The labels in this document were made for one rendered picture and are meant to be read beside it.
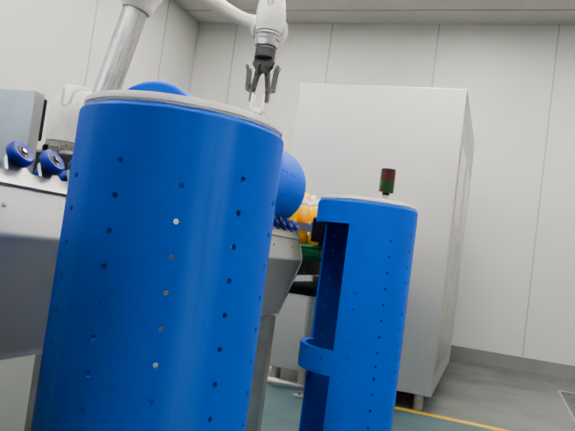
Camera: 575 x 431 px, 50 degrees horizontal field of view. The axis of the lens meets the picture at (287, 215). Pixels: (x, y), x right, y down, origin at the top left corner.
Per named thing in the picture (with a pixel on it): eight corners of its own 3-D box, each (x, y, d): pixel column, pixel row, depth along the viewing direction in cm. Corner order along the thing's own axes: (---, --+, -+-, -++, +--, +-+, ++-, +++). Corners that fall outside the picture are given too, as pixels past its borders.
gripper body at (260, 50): (251, 44, 225) (247, 69, 224) (273, 44, 222) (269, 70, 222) (258, 51, 232) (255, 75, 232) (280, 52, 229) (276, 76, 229)
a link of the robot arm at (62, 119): (36, 137, 217) (46, 76, 219) (58, 147, 235) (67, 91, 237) (80, 143, 216) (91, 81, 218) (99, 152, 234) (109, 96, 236)
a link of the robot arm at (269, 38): (275, 28, 222) (273, 44, 221) (283, 38, 230) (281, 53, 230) (251, 28, 225) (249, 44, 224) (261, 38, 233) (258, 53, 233)
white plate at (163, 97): (260, 100, 72) (258, 110, 72) (296, 144, 100) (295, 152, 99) (43, 80, 77) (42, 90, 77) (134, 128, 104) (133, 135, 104)
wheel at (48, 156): (33, 151, 103) (42, 144, 103) (51, 156, 107) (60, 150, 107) (44, 174, 102) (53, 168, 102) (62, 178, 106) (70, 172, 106)
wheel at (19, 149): (-1, 142, 96) (8, 135, 96) (20, 148, 100) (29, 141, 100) (10, 167, 95) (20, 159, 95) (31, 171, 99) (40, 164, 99)
